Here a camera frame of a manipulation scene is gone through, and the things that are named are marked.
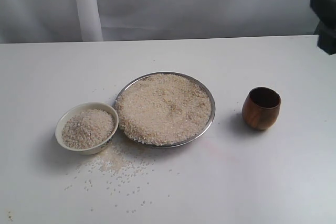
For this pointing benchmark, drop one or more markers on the brown wooden cup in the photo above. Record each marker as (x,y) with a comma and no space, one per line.
(261,108)

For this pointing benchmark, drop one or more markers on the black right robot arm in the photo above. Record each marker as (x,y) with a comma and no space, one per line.
(325,11)

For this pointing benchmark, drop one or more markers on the round metal rice tray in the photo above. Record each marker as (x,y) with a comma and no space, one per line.
(165,109)

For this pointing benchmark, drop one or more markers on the white ceramic rice bowl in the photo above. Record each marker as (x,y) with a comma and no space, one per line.
(87,128)

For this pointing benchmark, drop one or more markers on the spilled rice grains pile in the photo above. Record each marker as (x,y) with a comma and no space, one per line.
(129,178)

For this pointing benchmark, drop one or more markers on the white curtain backdrop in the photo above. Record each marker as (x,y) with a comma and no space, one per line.
(111,20)

